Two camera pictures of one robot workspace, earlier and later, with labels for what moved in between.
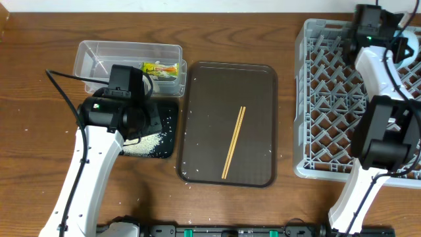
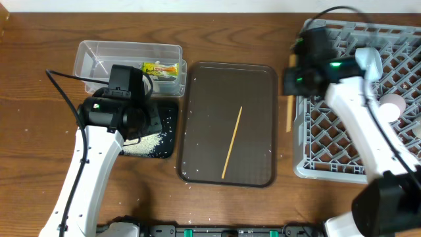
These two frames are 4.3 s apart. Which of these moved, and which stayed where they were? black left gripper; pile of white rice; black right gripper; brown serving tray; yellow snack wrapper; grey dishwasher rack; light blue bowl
Moved: black right gripper; light blue bowl
Stayed: brown serving tray; yellow snack wrapper; grey dishwasher rack; black left gripper; pile of white rice
